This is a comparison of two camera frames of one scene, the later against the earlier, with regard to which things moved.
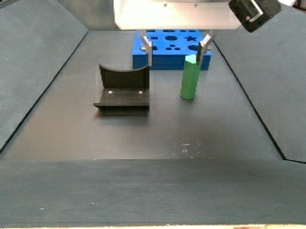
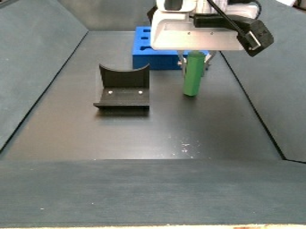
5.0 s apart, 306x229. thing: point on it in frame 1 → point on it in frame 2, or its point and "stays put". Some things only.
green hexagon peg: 190,77 stays put
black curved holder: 125,89 stays put
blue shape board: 171,46 stays put
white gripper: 175,14 → 190,26
